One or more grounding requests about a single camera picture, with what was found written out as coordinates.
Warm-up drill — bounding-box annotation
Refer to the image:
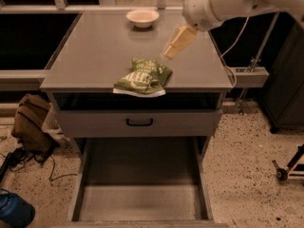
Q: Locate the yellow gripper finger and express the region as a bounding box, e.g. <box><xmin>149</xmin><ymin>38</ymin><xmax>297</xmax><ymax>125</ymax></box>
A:
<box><xmin>162</xmin><ymin>25</ymin><xmax>198</xmax><ymax>60</ymax></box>

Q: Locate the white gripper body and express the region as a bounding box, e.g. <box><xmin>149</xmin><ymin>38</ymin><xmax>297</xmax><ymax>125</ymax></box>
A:
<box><xmin>182</xmin><ymin>0</ymin><xmax>222</xmax><ymax>31</ymax></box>

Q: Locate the green jalapeno chip bag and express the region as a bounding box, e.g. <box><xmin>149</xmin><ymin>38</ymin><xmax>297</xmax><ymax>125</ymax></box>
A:
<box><xmin>113</xmin><ymin>59</ymin><xmax>173</xmax><ymax>98</ymax></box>

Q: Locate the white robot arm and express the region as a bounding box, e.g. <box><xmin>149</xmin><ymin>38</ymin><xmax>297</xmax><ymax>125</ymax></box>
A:
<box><xmin>162</xmin><ymin>0</ymin><xmax>304</xmax><ymax>60</ymax></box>

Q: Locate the closed grey upper drawer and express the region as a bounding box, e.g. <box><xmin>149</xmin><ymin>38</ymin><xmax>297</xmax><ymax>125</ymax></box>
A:
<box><xmin>57</xmin><ymin>110</ymin><xmax>222</xmax><ymax>138</ymax></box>

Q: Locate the grey drawer cabinet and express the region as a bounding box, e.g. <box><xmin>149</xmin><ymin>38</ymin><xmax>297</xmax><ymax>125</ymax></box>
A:
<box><xmin>39</xmin><ymin>9</ymin><xmax>234</xmax><ymax>228</ymax></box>

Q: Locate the open grey lower drawer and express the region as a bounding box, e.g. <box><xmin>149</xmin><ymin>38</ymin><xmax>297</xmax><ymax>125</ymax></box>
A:
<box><xmin>56</xmin><ymin>137</ymin><xmax>228</xmax><ymax>228</ymax></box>

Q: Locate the white bowl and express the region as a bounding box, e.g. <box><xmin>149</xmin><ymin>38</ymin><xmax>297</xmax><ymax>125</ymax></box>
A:
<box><xmin>126</xmin><ymin>9</ymin><xmax>160</xmax><ymax>29</ymax></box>

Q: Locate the metal support pole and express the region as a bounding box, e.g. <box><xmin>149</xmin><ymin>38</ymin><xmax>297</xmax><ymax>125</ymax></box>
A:
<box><xmin>233</xmin><ymin>12</ymin><xmax>279</xmax><ymax>115</ymax></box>

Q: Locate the dark grey cabinet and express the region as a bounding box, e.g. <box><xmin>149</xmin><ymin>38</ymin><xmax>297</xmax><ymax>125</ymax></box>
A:
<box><xmin>260</xmin><ymin>24</ymin><xmax>304</xmax><ymax>133</ymax></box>

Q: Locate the black wheeled cart leg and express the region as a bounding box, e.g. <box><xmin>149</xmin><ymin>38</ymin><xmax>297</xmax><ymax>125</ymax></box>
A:
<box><xmin>272</xmin><ymin>144</ymin><xmax>304</xmax><ymax>181</ymax></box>

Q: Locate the brown backpack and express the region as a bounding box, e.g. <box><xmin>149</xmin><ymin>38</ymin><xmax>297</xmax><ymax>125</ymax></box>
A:
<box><xmin>11</xmin><ymin>94</ymin><xmax>56</xmax><ymax>155</ymax></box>

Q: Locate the blue water jug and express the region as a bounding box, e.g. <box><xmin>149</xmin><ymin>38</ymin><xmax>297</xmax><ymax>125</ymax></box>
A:
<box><xmin>0</xmin><ymin>188</ymin><xmax>35</xmax><ymax>228</ymax></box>

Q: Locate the white cable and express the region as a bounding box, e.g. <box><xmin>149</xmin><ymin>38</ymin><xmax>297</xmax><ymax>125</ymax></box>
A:
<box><xmin>219</xmin><ymin>16</ymin><xmax>251</xmax><ymax>87</ymax></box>

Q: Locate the black drawer handle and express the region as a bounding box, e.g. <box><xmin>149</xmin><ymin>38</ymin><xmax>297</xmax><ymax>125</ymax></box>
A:
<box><xmin>125</xmin><ymin>119</ymin><xmax>154</xmax><ymax>127</ymax></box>

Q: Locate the black cable bundle on floor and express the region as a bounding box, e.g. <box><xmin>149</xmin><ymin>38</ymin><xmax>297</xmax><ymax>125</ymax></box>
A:
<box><xmin>0</xmin><ymin>145</ymin><xmax>79</xmax><ymax>182</ymax></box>

